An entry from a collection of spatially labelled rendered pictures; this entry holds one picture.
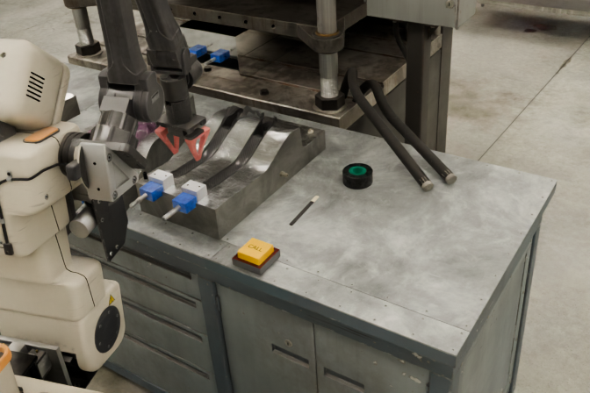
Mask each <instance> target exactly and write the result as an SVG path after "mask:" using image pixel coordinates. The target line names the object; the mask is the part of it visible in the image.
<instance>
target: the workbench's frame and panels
mask: <svg viewBox="0 0 590 393"><path fill-rule="evenodd" d="M556 186H557V184H556V185H555V186H554V188H553V190H552V191H551V193H550V195H549V196H548V198H547V200H546V202H545V203H544V205H543V208H542V209H541V210H540V212H539V214H538V215H537V217H536V220H535V221H534V223H533V225H532V226H531V227H530V229H529V231H528V233H527V235H526V237H525V238H524V240H523V242H522V243H521V245H520V247H519V249H518V250H517V252H516V254H515V255H514V258H513V259H512V260H511V262H510V264H509V266H508V267H507V270H506V272H505V273H504V275H503V276H502V278H501V279H500V282H499V284H498V285H497V287H496V289H495V290H494V292H493V294H492V295H491V297H490V299H489V301H488V302H487V304H486V307H485V308H484V310H483V311H482V313H481V314H480V316H479V318H478V320H477V322H476V324H475V325H474V326H473V328H472V330H471V332H470V334H469V336H468V337H467V339H466V341H465V343H464V344H463V346H462V348H461V349H460V351H459V353H458V355H457V357H455V356H452V355H450V354H446V353H444V352H441V351H439V350H436V349H434V348H432V347H428V346H426V345H423V344H421V343H419V342H416V341H414V340H411V339H408V338H406V337H403V336H401V335H398V334H396V333H394V332H390V331H387V330H386V329H383V328H381V327H378V326H375V325H372V324H370V323H367V322H365V321H362V320H361V319H358V318H354V317H351V316H350V315H347V314H345V313H342V312H340V311H336V310H334V309H331V308H329V307H327V306H325V305H322V304H318V303H316V302H314V301H311V300H309V299H306V298H304V297H301V296H298V295H296V294H293V293H291V292H289V291H286V290H284V289H280V288H278V287H276V286H273V285H270V284H268V283H266V282H262V281H260V280H257V279H255V278H253V277H251V276H248V275H244V274H242V273H240V272H237V271H235V270H232V269H231V268H226V267H224V266H221V265H220V264H217V263H215V262H212V261H209V260H206V259H204V258H201V257H199V256H196V255H195V254H191V253H188V252H185V251H184V250H181V249H179V248H176V247H173V246H171V245H168V244H166V243H163V242H161V241H159V240H156V239H152V238H150V237H148V236H146V235H143V234H140V233H138V232H135V231H132V230H130V229H127V230H126V241H125V244H124V245H123V246H122V247H121V248H120V249H119V251H118V252H117V253H116V255H115V256H114V257H113V258H112V260H111V261H110V262H107V260H106V256H105V252H104V247H103V243H102V240H101V236H100V232H99V230H98V226H96V227H95V228H94V229H93V230H92V232H91V233H90V234H89V235H88V236H87V237H86V238H78V237H76V236H75V235H74V234H73V233H72V232H71V233H70V234H69V236H68V243H69V248H70V252H71V255H77V256H83V257H90V258H94V259H96V260H98V261H99V262H100V263H101V267H102V272H103V278H104V279H106V280H113V281H116V282H117V283H118V284H119V288H120V295H121V301H122V306H123V312H124V319H125V333H124V337H123V339H122V341H121V342H120V344H119V346H118V347H117V348H116V350H115V351H114V352H113V353H112V355H111V356H110V357H109V358H108V359H107V361H106V362H105V363H104V364H103V365H104V366H105V367H107V368H109V369H111V370H113V371H114V372H116V373H118V374H120V375H122V376H124V377H125V378H127V379H129V380H131V381H133V382H135V383H137V384H139V385H140V386H142V387H144V388H145V389H148V390H150V391H152V392H154V393H514V390H515V385H516V379H517V374H518V367H519V362H520V357H521V350H522V340H523V334H524V328H525V323H526V317H527V311H528V306H529V295H530V289H531V283H532V277H533V272H534V266H535V260H536V250H537V244H538V238H539V232H540V227H541V222H542V217H543V213H544V211H545V209H546V207H547V206H548V204H549V202H550V200H551V199H552V197H553V195H554V193H555V192H556Z"/></svg>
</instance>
